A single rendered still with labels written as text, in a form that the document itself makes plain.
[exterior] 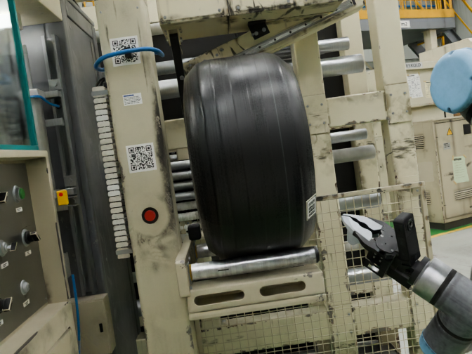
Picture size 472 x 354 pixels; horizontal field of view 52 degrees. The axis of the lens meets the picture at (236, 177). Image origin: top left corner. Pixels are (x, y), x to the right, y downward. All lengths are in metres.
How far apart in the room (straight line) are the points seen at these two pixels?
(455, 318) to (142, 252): 0.79
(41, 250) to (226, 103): 0.57
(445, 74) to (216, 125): 0.50
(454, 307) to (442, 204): 4.81
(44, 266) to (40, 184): 0.20
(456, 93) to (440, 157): 4.91
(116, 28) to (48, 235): 0.57
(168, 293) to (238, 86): 0.60
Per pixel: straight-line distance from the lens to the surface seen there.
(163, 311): 1.42
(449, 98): 1.00
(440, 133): 5.91
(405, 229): 1.10
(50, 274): 1.28
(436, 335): 1.20
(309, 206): 1.21
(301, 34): 1.81
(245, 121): 1.15
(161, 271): 1.39
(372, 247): 1.13
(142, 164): 1.36
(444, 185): 5.93
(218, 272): 1.30
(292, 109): 1.18
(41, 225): 1.27
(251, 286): 1.29
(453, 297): 1.12
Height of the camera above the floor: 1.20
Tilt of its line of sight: 3 degrees down
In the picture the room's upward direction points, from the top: 8 degrees counter-clockwise
